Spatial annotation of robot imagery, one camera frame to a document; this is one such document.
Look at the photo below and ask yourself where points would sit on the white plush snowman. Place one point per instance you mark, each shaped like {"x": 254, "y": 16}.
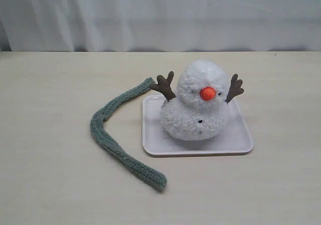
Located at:
{"x": 199, "y": 107}

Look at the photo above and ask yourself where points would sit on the white backdrop curtain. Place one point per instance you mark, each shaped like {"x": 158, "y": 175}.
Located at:
{"x": 160, "y": 25}

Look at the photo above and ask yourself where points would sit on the white square plastic tray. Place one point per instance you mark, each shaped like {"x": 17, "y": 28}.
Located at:
{"x": 235, "y": 139}

